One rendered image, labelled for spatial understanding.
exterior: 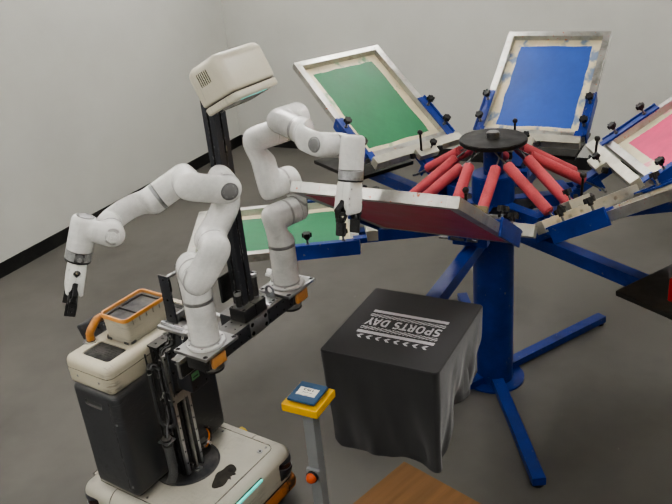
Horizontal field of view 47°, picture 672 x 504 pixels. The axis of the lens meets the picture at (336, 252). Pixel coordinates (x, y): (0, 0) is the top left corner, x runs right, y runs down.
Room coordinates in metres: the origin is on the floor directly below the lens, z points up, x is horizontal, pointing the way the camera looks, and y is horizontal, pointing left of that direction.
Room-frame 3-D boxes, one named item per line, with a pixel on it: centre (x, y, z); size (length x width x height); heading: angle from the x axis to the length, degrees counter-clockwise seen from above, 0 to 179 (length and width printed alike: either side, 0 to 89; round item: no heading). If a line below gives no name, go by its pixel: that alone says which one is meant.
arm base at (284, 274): (2.50, 0.20, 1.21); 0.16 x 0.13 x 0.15; 55
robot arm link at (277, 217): (2.49, 0.18, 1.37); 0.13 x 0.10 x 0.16; 129
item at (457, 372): (2.32, -0.40, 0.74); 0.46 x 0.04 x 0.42; 150
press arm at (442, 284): (2.85, -0.46, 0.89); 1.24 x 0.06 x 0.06; 150
